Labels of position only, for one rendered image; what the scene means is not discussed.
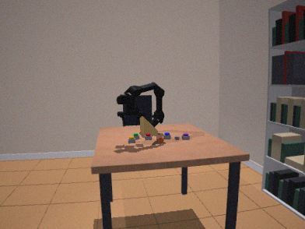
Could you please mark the green button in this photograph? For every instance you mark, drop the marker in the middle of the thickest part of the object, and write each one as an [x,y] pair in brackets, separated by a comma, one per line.
[136,135]

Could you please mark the blue button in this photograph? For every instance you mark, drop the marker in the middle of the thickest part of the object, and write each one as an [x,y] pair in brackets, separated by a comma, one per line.
[166,135]

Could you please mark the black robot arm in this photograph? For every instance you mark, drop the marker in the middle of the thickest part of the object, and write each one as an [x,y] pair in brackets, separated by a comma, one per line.
[137,90]

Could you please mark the red button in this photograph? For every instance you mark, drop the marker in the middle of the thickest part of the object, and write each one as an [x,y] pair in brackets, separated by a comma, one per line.
[148,136]

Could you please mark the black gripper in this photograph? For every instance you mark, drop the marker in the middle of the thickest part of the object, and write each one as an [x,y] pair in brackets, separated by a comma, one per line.
[140,114]

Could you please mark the purple button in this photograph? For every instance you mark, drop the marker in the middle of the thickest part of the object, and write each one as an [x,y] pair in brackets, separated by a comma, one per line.
[185,137]

